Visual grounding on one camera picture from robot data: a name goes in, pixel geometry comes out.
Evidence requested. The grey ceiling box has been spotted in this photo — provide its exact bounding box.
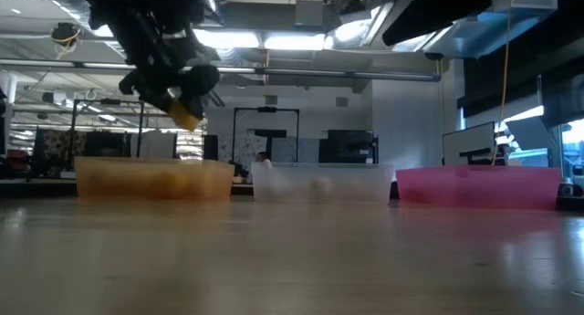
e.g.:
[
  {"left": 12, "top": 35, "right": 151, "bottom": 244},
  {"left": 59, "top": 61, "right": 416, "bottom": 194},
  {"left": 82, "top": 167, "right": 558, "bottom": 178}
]
[{"left": 294, "top": 0, "right": 326, "bottom": 28}]

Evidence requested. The dark patterned panel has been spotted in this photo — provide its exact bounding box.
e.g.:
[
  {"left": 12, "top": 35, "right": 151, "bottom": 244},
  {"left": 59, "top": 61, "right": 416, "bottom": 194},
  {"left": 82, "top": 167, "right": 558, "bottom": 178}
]
[{"left": 29, "top": 127, "right": 88, "bottom": 179}]

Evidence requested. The orange plastic bin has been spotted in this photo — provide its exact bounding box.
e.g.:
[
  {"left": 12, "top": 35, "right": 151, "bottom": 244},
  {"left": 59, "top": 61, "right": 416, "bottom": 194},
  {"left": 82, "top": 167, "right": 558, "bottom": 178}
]
[{"left": 74, "top": 156, "right": 235, "bottom": 201}]

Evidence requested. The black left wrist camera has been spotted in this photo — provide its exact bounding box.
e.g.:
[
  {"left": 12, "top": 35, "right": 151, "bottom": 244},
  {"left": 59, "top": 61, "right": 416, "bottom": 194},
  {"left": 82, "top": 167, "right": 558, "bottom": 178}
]
[{"left": 181, "top": 64, "right": 221, "bottom": 98}]

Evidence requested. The grey ceiling pipe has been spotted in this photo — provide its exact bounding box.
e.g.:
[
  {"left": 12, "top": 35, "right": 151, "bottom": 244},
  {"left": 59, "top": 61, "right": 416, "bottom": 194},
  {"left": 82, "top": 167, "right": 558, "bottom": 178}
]
[{"left": 0, "top": 58, "right": 443, "bottom": 83}]

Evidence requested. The small white device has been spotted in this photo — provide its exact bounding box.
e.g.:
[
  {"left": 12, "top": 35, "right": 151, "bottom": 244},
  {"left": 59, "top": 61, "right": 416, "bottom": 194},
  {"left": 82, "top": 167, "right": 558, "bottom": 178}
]
[{"left": 557, "top": 176, "right": 578, "bottom": 211}]

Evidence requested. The yellow lemon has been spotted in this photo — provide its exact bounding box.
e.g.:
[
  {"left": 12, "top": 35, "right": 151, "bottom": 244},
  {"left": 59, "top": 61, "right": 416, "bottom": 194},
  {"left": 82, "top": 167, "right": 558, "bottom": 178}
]
[{"left": 167, "top": 99, "right": 202, "bottom": 132}]

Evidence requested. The yellow hanging cable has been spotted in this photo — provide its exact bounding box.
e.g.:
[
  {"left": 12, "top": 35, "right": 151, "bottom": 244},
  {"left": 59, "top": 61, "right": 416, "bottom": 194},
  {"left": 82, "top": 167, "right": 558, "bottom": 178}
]
[{"left": 490, "top": 0, "right": 515, "bottom": 166}]

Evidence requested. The ceiling light panel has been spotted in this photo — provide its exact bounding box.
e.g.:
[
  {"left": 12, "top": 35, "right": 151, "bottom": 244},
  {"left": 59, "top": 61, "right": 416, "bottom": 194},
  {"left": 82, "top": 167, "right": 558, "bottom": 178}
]
[
  {"left": 263, "top": 33, "right": 328, "bottom": 52},
  {"left": 191, "top": 29, "right": 261, "bottom": 50}
]

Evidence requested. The tilted grey monitor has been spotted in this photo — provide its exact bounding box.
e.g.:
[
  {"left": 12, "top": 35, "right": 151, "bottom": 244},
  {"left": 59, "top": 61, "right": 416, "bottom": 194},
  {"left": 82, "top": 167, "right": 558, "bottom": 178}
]
[{"left": 504, "top": 115, "right": 558, "bottom": 152}]

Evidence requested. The hanging black cord reel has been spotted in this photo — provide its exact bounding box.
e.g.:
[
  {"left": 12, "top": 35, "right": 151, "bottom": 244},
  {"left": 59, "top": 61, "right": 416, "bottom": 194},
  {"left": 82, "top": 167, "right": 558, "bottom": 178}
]
[{"left": 49, "top": 21, "right": 83, "bottom": 49}]

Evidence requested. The pink plastic bin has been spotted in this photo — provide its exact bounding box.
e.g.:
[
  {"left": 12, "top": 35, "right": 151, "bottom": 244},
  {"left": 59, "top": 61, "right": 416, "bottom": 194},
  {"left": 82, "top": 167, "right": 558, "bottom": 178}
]
[{"left": 395, "top": 164, "right": 563, "bottom": 212}]

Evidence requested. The bright angled ceiling light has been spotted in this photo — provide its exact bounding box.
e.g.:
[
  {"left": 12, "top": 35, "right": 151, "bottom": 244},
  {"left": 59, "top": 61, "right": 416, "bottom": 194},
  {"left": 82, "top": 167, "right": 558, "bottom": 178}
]
[{"left": 326, "top": 2, "right": 442, "bottom": 54}]

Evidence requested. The grey monitor panel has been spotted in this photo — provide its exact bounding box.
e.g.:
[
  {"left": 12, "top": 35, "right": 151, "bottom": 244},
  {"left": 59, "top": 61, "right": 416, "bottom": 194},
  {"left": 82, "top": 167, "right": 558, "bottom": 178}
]
[{"left": 441, "top": 121, "right": 497, "bottom": 167}]

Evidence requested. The black equipment box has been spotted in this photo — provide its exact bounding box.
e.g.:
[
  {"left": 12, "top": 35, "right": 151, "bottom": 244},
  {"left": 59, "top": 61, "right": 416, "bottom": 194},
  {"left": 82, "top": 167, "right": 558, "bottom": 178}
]
[{"left": 318, "top": 129, "right": 380, "bottom": 165}]

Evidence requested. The white covered object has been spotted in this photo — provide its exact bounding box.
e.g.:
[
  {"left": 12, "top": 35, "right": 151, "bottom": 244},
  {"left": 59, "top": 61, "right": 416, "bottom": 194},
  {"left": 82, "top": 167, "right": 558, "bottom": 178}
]
[{"left": 136, "top": 129, "right": 178, "bottom": 161}]

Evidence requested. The black speaker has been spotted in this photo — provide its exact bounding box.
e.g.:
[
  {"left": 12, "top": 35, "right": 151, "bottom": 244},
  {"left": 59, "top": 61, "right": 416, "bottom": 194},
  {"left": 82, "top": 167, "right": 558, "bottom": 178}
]
[{"left": 203, "top": 133, "right": 220, "bottom": 163}]

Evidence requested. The clear plastic bin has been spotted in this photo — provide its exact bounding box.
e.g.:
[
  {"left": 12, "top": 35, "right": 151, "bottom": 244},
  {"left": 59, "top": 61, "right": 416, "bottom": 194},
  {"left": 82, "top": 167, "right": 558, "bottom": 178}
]
[{"left": 250, "top": 161, "right": 395, "bottom": 203}]

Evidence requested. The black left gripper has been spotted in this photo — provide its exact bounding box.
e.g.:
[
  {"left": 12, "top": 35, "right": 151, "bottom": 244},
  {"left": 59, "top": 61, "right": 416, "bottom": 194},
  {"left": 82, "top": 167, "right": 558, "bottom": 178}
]
[{"left": 118, "top": 61, "right": 205, "bottom": 121}]

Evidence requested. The large rectangular ceiling duct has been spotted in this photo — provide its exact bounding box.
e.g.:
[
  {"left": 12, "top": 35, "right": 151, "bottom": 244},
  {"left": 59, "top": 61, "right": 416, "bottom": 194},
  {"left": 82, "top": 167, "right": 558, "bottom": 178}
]
[{"left": 422, "top": 0, "right": 558, "bottom": 61}]

